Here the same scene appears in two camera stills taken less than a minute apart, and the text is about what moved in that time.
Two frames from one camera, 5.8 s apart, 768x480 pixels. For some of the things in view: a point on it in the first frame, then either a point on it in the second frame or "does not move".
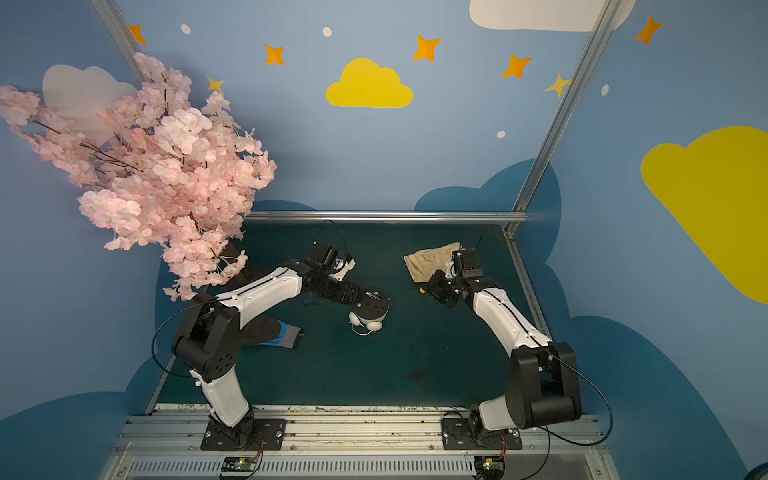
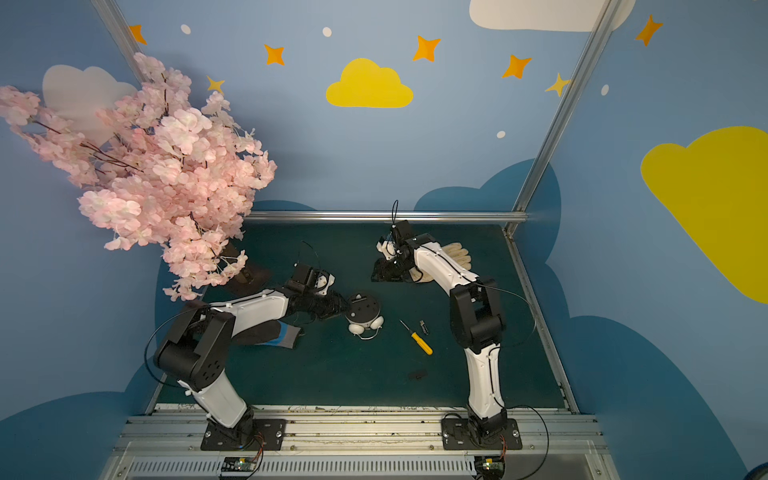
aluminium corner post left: [121, 32] does not move
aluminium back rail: [388, 214] does not move
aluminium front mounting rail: [355, 442] does not move
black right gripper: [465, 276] -> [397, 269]
